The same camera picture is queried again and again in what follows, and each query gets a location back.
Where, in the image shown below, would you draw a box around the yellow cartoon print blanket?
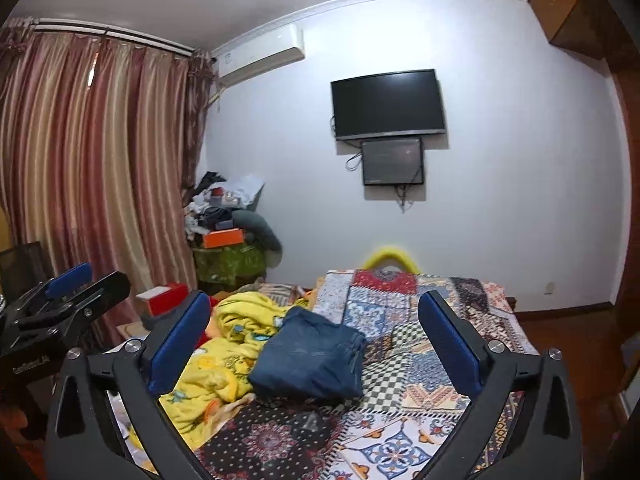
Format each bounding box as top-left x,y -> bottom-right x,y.
127,290 -> 311,453

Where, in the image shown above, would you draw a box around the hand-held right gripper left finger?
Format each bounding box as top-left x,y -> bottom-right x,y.
45,291 -> 226,480

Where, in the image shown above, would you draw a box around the brown wooden baseboard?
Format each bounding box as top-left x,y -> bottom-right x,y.
514,301 -> 617,324

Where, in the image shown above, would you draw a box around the black mesh chair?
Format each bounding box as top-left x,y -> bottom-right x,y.
0,242 -> 46,306

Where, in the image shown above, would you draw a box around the blue denim jacket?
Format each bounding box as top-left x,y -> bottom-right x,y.
247,306 -> 367,401

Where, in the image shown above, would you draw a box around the red and white box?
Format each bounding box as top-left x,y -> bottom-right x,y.
136,282 -> 191,317

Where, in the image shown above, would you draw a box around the striped pink cloth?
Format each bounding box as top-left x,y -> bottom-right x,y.
239,282 -> 312,307

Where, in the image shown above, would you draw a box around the grey pillow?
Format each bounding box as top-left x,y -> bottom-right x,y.
232,209 -> 283,266

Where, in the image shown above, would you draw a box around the pile of clothes and clutter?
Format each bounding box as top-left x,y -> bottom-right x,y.
182,170 -> 266,241

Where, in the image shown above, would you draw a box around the brown wooden door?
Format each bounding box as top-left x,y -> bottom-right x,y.
607,57 -> 640,396

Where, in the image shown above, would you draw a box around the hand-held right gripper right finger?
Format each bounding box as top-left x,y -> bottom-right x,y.
417,290 -> 583,480

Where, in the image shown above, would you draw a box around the small black wall monitor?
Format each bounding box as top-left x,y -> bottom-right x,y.
361,137 -> 426,187

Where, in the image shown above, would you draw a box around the yellow curved tube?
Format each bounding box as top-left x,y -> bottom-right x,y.
361,246 -> 418,273

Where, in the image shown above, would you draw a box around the striped pink curtain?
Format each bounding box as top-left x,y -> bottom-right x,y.
0,25 -> 217,353

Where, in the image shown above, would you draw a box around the orange box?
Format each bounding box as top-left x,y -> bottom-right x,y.
202,228 -> 246,249

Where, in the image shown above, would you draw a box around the light wooden nightstand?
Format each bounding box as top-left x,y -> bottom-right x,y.
116,321 -> 151,348

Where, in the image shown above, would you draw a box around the black wall television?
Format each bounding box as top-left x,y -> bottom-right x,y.
330,68 -> 447,142

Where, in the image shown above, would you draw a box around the white curtain rail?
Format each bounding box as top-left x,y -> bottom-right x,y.
32,18 -> 197,57

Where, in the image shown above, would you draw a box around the patchwork patterned bed cover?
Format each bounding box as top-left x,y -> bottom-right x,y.
192,268 -> 543,480

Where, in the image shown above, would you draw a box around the white wall air conditioner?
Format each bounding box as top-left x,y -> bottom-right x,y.
210,25 -> 306,88

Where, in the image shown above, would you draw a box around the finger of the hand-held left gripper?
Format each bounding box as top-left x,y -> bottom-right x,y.
30,262 -> 94,306
55,270 -> 132,333

